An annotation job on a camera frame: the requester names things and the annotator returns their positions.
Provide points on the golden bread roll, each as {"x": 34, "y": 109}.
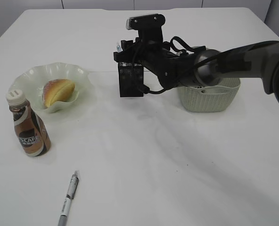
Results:
{"x": 57, "y": 90}

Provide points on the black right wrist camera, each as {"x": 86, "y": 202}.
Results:
{"x": 149, "y": 27}

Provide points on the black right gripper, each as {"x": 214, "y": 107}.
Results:
{"x": 172, "y": 62}

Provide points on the black mesh pen holder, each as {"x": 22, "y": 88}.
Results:
{"x": 127, "y": 87}

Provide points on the pale green wavy plate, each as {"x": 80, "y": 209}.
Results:
{"x": 34, "y": 79}

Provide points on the grey-green plastic basket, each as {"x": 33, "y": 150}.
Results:
{"x": 214, "y": 95}

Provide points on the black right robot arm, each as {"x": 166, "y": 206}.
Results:
{"x": 259, "y": 60}

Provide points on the brown Nescafe coffee bottle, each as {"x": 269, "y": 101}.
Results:
{"x": 28, "y": 126}

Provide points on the blue grey click pen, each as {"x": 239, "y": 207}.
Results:
{"x": 118, "y": 47}

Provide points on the white grey click pen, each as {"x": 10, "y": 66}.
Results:
{"x": 74, "y": 181}

